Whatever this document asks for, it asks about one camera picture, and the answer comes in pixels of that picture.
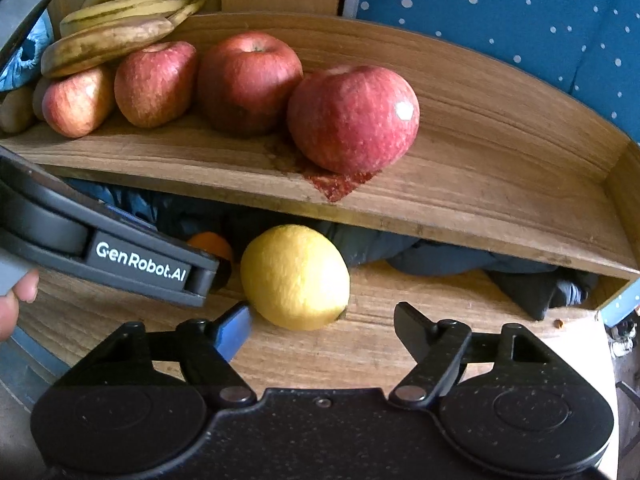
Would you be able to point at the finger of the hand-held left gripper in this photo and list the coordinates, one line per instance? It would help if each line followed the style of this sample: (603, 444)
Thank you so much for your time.
(205, 280)

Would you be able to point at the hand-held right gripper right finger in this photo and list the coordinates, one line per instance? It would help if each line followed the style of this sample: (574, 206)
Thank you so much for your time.
(412, 322)

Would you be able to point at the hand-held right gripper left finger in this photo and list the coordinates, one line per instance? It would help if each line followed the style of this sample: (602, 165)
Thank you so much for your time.
(234, 332)

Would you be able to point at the small orange mandarin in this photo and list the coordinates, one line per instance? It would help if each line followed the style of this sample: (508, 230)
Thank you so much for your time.
(212, 246)

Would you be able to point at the yellow lemon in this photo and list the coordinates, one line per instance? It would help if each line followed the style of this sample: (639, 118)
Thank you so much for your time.
(295, 277)

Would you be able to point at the wooden shelf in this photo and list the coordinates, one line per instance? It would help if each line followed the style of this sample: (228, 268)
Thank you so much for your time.
(500, 185)

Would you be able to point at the person's left hand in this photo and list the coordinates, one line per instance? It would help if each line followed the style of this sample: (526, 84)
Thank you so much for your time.
(10, 305)

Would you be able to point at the dark blue jacket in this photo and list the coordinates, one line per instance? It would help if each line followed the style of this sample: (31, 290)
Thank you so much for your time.
(440, 260)

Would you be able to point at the red apple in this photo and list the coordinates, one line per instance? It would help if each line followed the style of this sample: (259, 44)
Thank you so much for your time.
(155, 85)
(75, 105)
(350, 120)
(247, 85)

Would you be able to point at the crumpled blue elastic cover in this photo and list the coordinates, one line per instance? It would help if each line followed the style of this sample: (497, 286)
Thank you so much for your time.
(27, 55)

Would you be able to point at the brown spotted banana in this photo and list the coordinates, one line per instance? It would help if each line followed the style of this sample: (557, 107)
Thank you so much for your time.
(100, 45)

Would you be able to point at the dark grey flat device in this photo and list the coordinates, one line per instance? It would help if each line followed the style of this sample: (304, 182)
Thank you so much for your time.
(22, 5)

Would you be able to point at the blue white-dotted cloth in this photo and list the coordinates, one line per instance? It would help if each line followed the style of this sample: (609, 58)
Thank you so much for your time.
(500, 10)

